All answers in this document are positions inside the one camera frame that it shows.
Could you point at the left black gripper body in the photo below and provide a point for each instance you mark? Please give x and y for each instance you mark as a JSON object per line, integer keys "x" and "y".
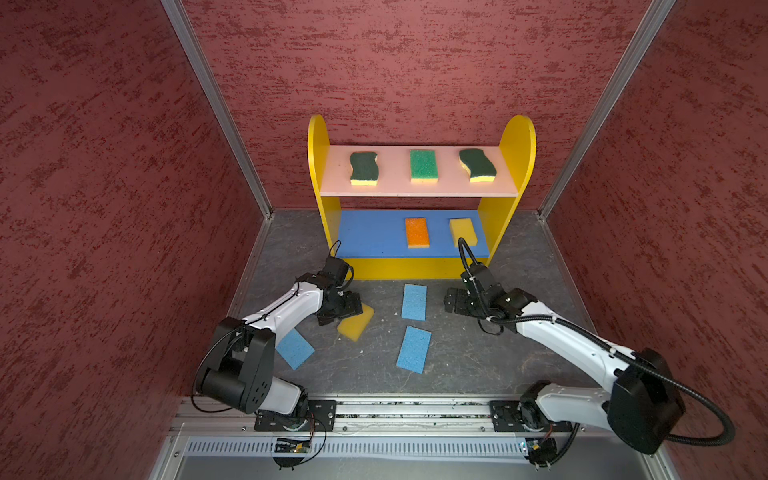
{"x": 343, "y": 306}

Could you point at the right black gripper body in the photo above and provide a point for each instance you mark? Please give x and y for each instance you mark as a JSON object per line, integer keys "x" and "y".
{"x": 466, "y": 303}

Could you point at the yellow sponge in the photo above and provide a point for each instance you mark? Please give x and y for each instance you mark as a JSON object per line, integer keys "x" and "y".
{"x": 463, "y": 228}
{"x": 353, "y": 327}

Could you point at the orange sponge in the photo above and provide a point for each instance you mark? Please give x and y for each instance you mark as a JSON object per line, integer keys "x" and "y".
{"x": 417, "y": 234}

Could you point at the dark green wavy sponge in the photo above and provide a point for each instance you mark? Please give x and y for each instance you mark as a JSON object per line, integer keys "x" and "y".
{"x": 365, "y": 170}
{"x": 477, "y": 165}

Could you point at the bright green rectangular sponge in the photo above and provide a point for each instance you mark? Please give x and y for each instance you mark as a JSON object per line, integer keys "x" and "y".
{"x": 423, "y": 166}

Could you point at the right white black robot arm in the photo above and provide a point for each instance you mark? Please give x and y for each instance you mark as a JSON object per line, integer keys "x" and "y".
{"x": 633, "y": 397}

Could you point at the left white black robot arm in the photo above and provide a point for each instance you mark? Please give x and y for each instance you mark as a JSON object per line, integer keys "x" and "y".
{"x": 238, "y": 368}

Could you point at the blue lower shelf board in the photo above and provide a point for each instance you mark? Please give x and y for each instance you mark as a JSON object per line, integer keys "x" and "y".
{"x": 375, "y": 234}

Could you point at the yellow wooden shelf unit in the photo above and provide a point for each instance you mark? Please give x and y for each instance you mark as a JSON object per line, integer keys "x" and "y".
{"x": 518, "y": 145}

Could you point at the pink upper shelf board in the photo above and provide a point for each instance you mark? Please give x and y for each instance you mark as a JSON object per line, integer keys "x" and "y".
{"x": 332, "y": 171}

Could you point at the light blue sponge left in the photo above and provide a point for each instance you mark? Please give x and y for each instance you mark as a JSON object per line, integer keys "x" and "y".
{"x": 294, "y": 349}

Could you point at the light blue sponge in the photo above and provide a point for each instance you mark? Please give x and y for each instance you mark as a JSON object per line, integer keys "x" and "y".
{"x": 414, "y": 302}
{"x": 294, "y": 349}
{"x": 414, "y": 350}

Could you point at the light blue sponge upper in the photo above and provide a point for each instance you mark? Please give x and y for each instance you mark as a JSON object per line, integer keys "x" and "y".
{"x": 414, "y": 302}

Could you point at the light blue sponge middle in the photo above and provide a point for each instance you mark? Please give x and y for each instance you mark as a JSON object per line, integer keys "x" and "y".
{"x": 414, "y": 350}

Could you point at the left small circuit board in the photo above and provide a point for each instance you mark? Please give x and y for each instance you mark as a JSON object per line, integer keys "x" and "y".
{"x": 292, "y": 446}

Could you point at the small circuit board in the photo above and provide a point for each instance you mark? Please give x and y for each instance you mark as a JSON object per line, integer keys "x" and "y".
{"x": 292, "y": 446}
{"x": 541, "y": 450}

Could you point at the right small circuit board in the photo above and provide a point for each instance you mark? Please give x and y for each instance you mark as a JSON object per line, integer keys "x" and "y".
{"x": 541, "y": 450}

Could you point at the right aluminium corner profile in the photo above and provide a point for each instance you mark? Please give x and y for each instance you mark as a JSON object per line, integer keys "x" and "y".
{"x": 647, "y": 30}

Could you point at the aluminium corner profile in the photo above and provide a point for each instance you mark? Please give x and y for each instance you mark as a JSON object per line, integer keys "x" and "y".
{"x": 193, "y": 50}
{"x": 647, "y": 30}

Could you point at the left aluminium corner profile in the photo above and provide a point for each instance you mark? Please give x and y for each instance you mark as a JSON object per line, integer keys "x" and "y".
{"x": 193, "y": 50}

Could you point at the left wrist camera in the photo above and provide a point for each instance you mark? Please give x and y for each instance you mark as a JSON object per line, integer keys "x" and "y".
{"x": 339, "y": 272}

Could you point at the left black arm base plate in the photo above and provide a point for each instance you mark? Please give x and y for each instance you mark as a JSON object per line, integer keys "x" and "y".
{"x": 321, "y": 414}

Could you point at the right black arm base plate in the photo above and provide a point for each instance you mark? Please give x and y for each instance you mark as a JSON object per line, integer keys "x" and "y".
{"x": 504, "y": 415}

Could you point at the white slotted cable duct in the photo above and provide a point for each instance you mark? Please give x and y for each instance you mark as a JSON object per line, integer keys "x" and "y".
{"x": 417, "y": 448}

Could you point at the aluminium mounting rail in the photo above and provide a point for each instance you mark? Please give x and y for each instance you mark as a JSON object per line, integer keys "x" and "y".
{"x": 362, "y": 415}

